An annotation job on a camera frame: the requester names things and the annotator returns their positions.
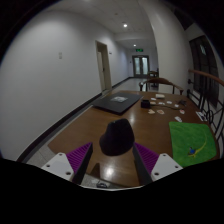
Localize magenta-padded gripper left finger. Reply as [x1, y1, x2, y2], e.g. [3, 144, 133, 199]
[40, 142, 94, 185]

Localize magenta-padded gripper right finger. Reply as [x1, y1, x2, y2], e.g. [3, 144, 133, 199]
[132, 142, 184, 187]

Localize black closed laptop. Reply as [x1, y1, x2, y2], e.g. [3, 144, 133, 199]
[92, 92, 144, 116]

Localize black cable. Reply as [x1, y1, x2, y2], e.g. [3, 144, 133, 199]
[149, 98, 188, 111]

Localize green mouse pad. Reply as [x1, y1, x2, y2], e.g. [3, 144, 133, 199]
[168, 121, 218, 168]

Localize brown wooden chair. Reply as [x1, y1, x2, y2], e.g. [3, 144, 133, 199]
[147, 68, 160, 88]
[138, 77, 185, 96]

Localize black vertical computer mouse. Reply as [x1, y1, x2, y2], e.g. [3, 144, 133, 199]
[98, 118, 136, 157]

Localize glass double door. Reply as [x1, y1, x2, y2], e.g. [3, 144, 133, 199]
[132, 54, 150, 79]

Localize small black box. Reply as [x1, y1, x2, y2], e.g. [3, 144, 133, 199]
[140, 98, 152, 109]

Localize black railing with wooden handrail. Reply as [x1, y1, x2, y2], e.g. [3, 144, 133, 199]
[185, 68, 224, 149]

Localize dark framed window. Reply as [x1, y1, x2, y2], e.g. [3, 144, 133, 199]
[188, 35, 221, 108]

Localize beige side door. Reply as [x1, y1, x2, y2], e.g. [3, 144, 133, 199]
[95, 40, 113, 94]

